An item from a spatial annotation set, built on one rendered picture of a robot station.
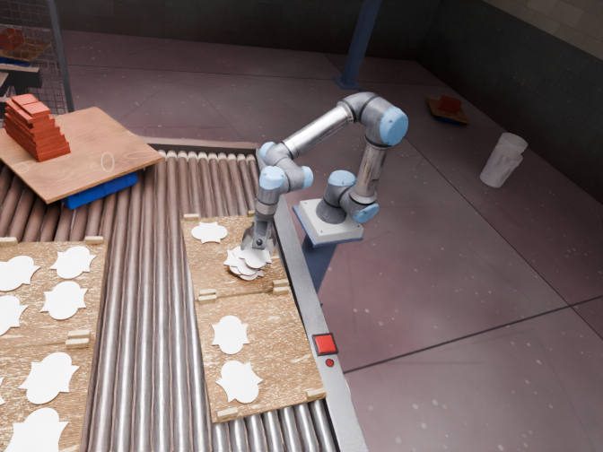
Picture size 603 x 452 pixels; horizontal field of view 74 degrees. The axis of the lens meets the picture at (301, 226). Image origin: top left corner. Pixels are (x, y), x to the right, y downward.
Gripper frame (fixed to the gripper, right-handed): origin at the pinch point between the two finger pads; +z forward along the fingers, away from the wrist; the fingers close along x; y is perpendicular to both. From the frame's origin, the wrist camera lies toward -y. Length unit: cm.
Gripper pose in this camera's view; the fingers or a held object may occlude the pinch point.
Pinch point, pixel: (256, 252)
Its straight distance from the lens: 147.7
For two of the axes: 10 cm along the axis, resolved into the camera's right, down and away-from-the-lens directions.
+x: -9.8, -1.8, -1.3
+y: 0.2, -6.7, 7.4
